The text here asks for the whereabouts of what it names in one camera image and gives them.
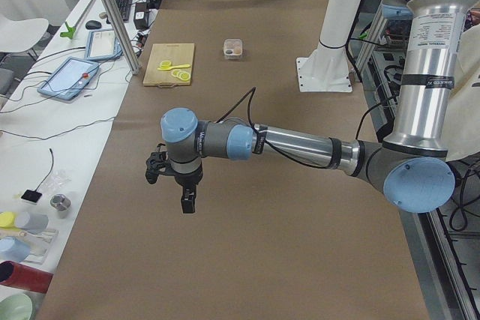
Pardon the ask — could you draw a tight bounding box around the blue teach pendant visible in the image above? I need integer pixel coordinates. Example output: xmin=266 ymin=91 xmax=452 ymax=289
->
xmin=37 ymin=57 xmax=100 ymax=100
xmin=85 ymin=29 xmax=122 ymax=61

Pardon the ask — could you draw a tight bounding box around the small metal cylinder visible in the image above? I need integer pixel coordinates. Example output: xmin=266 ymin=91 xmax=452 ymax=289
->
xmin=49 ymin=194 xmax=71 ymax=219

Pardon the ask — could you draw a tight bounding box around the red bottle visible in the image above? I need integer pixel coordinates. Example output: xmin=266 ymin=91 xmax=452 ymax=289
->
xmin=1 ymin=261 xmax=53 ymax=294

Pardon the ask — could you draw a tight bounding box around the lemon slice toy large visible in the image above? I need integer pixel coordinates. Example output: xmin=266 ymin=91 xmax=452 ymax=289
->
xmin=158 ymin=60 xmax=173 ymax=70

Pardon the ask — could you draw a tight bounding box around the aluminium frame post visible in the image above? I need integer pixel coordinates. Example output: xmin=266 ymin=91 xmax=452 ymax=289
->
xmin=101 ymin=0 xmax=140 ymax=75

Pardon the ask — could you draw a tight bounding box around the black box on table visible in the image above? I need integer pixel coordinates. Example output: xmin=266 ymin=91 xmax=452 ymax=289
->
xmin=133 ymin=2 xmax=150 ymax=30

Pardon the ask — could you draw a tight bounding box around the green bowl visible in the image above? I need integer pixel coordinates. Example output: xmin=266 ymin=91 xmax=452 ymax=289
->
xmin=1 ymin=294 xmax=34 ymax=320

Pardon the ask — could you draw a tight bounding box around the yellow cup on rack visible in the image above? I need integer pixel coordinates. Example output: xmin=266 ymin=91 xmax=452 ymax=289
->
xmin=0 ymin=211 xmax=17 ymax=229

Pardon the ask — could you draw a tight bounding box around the green clamp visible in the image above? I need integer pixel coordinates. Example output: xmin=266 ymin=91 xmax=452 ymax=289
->
xmin=60 ymin=22 xmax=77 ymax=40

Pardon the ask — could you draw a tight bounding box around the black keyboard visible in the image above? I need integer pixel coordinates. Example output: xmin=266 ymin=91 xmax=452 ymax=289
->
xmin=115 ymin=0 xmax=132 ymax=22

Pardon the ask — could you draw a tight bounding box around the blue cup on rack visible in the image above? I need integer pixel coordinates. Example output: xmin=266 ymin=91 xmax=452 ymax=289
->
xmin=0 ymin=237 xmax=31 ymax=262

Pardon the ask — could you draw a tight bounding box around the person in cream hoodie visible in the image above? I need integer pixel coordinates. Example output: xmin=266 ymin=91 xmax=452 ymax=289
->
xmin=442 ymin=7 xmax=479 ymax=161

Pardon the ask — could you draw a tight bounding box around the black computer mouse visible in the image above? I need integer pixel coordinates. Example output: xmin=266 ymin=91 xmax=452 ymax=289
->
xmin=85 ymin=20 xmax=102 ymax=30

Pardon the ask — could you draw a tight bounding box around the bamboo cutting board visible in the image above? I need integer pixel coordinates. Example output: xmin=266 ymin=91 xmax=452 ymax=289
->
xmin=142 ymin=43 xmax=195 ymax=88

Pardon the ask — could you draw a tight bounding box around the blue teach pendant near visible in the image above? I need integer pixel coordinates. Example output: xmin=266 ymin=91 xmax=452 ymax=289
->
xmin=37 ymin=57 xmax=100 ymax=100

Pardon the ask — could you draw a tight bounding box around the white chair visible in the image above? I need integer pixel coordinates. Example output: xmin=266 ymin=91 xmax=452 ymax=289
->
xmin=1 ymin=14 xmax=49 ymax=53

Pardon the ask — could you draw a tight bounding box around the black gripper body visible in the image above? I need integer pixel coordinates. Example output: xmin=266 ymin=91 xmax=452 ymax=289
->
xmin=171 ymin=160 xmax=203 ymax=197

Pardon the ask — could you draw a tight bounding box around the black camera mount wrist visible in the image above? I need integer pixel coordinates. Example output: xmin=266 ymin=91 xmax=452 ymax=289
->
xmin=145 ymin=143 xmax=174 ymax=184

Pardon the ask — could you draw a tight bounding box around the clear plastic egg box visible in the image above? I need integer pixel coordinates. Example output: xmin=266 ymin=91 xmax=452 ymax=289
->
xmin=223 ymin=38 xmax=243 ymax=60

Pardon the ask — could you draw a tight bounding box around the black square pad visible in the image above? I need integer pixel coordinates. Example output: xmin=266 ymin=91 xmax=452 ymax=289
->
xmin=20 ymin=190 xmax=42 ymax=204

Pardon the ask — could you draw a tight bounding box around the blue teach pendant far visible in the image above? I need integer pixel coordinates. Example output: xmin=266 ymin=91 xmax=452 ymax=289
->
xmin=85 ymin=29 xmax=122 ymax=61

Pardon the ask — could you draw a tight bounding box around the yellow plastic knife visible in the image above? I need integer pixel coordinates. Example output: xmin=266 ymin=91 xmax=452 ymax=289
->
xmin=157 ymin=64 xmax=191 ymax=71

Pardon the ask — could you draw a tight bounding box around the white central pillar base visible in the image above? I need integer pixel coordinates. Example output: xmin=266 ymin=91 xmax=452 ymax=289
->
xmin=296 ymin=0 xmax=361 ymax=93

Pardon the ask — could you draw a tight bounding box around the grey cup on rack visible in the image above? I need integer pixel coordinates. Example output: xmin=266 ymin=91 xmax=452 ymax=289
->
xmin=14 ymin=211 xmax=49 ymax=234

